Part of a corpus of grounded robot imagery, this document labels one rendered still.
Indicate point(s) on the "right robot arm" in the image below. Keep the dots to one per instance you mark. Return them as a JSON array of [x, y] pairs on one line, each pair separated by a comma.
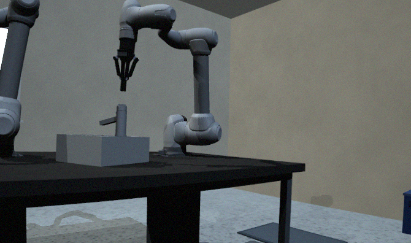
[[19, 16]]

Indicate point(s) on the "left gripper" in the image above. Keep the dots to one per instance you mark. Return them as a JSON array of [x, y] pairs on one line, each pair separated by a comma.
[[125, 72]]

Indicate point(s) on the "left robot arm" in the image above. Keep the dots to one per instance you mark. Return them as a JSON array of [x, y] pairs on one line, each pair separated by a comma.
[[178, 132]]

